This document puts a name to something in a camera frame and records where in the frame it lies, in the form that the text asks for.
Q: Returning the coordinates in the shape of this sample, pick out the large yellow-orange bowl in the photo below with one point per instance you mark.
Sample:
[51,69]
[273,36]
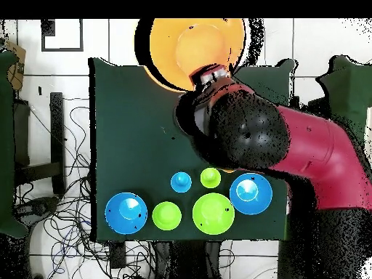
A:
[174,52]

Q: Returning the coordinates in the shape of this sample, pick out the green plastic cup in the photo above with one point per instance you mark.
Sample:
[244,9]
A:
[210,178]

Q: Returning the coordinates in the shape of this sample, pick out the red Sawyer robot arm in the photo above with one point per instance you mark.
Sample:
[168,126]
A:
[314,145]

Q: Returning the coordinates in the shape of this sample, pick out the dark green tablecloth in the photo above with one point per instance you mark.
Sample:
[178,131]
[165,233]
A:
[130,130]

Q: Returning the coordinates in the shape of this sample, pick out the blue plastic cup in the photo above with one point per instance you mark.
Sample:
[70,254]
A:
[181,182]

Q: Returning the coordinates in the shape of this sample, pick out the blue plastic bowl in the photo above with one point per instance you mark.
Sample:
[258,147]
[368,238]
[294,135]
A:
[250,193]
[125,213]

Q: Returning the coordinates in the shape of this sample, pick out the green cloth side table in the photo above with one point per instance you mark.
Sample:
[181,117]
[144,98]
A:
[5,145]
[348,84]

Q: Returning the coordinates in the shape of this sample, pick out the large green bowl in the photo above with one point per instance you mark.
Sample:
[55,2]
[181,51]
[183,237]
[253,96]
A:
[213,213]

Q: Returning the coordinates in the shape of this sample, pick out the small green bowl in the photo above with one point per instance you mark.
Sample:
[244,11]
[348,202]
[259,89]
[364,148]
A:
[166,215]

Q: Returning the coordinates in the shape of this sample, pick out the cardboard box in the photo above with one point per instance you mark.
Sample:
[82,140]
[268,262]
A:
[17,58]

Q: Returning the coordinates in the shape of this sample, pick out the dark grey stand foot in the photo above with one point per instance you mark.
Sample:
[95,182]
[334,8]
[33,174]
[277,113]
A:
[37,207]

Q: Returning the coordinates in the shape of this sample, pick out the black metal frame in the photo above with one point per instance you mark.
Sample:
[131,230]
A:
[57,130]

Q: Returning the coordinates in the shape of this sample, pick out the black floor frame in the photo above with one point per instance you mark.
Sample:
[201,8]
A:
[48,29]

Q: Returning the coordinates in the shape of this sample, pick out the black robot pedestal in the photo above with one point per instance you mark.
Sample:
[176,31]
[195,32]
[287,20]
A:
[191,261]

